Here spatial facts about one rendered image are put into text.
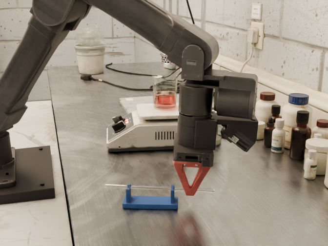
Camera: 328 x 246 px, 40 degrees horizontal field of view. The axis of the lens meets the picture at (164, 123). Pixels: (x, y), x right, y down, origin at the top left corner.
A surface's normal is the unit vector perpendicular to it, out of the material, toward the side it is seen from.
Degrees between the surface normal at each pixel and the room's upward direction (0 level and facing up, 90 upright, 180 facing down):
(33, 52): 95
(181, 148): 2
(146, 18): 87
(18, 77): 92
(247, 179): 0
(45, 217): 0
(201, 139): 90
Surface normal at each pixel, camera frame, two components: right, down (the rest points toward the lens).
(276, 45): -0.96, 0.07
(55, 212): 0.00, -0.96
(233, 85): -0.29, 0.29
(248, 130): -0.04, 0.29
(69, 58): 0.26, 0.28
